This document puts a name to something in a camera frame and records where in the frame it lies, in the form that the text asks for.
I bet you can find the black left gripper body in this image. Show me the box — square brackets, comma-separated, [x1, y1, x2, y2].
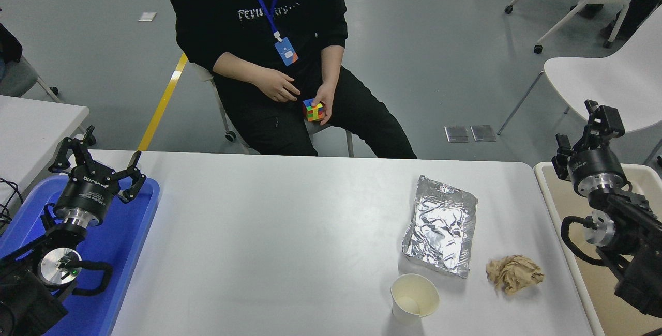
[54, 167, 121, 220]

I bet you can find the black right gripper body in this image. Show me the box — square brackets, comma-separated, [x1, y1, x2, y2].
[567, 147, 627, 186]

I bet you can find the tan paper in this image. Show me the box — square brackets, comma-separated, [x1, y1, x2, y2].
[486, 255, 545, 296]

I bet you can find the silver foil tray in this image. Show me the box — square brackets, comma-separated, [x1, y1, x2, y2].
[402, 175, 478, 279]

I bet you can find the colourful puzzle cube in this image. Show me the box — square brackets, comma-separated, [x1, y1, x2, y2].
[303, 99, 325, 122]

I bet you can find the white paper cup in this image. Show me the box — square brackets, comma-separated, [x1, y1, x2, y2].
[390, 273, 441, 325]

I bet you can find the person's right hand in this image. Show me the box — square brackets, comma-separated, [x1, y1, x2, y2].
[252, 67, 302, 103]

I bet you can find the person's left hand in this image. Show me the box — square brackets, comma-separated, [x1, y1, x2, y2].
[312, 83, 336, 126]

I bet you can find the white shell chair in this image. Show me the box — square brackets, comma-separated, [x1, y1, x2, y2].
[498, 5, 662, 166]

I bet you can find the white side table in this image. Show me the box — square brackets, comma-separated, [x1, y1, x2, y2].
[0, 95, 90, 207]

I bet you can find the blue plastic tray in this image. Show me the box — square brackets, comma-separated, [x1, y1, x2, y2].
[0, 175, 160, 336]

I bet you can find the grey padded chair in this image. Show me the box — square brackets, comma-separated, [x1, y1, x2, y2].
[0, 56, 59, 103]

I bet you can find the grey wheeled chair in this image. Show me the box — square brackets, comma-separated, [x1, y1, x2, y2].
[192, 62, 355, 158]

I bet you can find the person in dark clothing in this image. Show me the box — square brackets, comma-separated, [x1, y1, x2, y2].
[0, 22, 24, 81]

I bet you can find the large pale beige bin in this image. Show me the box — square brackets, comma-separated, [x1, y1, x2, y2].
[534, 162, 662, 336]

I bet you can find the seated person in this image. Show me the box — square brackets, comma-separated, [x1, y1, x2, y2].
[170, 0, 417, 159]

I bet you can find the thin black cable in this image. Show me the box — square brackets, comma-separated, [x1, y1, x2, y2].
[0, 177, 24, 231]

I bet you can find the blue lanyard with badge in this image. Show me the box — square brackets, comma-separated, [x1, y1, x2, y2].
[239, 0, 299, 67]

